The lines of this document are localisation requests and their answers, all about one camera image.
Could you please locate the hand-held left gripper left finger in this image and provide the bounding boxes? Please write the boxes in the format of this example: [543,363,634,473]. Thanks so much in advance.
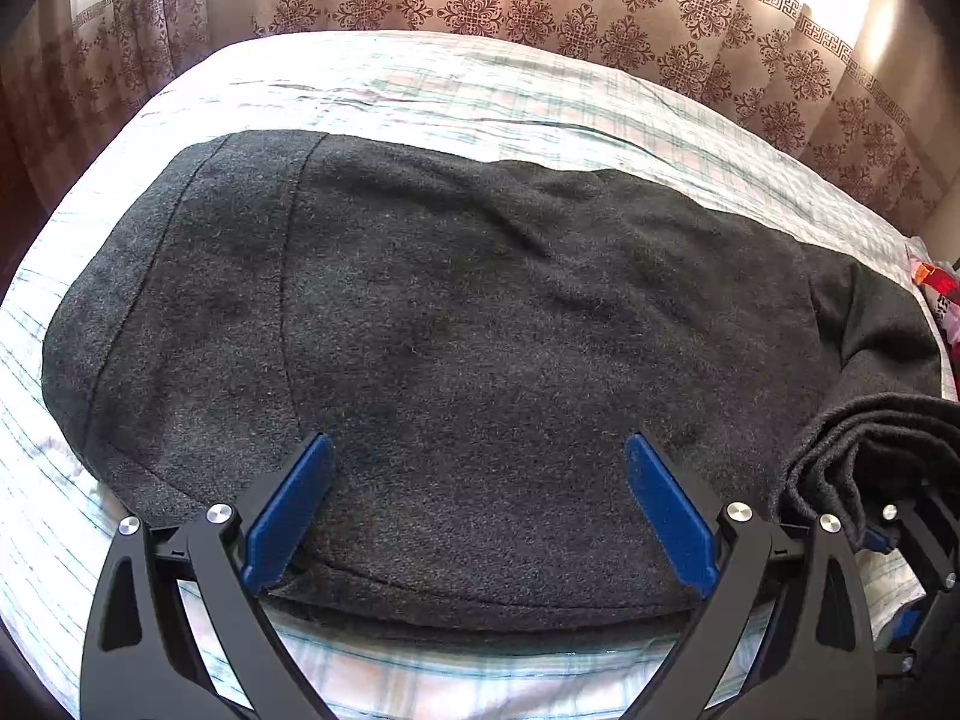
[79,433,336,720]

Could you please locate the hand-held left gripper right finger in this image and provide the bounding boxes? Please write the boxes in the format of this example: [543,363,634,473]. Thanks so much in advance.
[624,433,878,720]

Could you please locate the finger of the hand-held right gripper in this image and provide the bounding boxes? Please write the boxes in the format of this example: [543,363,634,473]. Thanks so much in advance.
[885,592,947,665]
[859,481,960,601]

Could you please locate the dark grey pants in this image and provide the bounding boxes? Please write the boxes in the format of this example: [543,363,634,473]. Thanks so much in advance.
[41,131,960,635]

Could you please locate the colourful printed quilt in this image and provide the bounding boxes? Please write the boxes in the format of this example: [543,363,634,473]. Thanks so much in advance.
[904,236,960,400]

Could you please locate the plaid bed sheet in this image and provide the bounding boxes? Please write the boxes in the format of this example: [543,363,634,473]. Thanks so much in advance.
[0,30,960,720]

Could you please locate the patterned beige curtain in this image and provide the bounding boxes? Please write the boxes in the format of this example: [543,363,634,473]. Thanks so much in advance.
[0,0,947,239]

